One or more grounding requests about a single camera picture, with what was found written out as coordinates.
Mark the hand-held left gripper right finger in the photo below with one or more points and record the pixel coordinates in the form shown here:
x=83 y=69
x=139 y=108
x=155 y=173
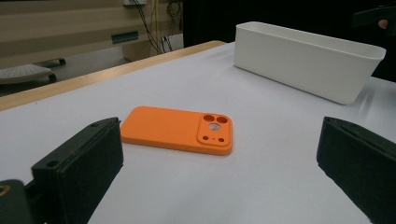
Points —
x=364 y=168

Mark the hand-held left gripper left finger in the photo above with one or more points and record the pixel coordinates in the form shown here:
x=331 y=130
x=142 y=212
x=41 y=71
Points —
x=77 y=174

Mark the white plastic bin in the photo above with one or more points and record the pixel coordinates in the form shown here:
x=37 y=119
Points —
x=299 y=67

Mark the orange phone case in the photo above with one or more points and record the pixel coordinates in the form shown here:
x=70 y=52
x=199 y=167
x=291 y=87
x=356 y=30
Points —
x=162 y=129

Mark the wooden table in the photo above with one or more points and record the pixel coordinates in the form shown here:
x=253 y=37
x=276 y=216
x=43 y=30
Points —
x=93 y=77

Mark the wheeled chair base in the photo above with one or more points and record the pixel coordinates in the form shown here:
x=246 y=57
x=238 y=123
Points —
x=21 y=73

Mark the white table sheet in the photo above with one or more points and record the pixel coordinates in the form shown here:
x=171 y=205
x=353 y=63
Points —
x=218 y=186

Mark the wooden desk with drawer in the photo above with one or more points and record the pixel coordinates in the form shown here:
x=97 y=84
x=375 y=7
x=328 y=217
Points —
x=62 y=28

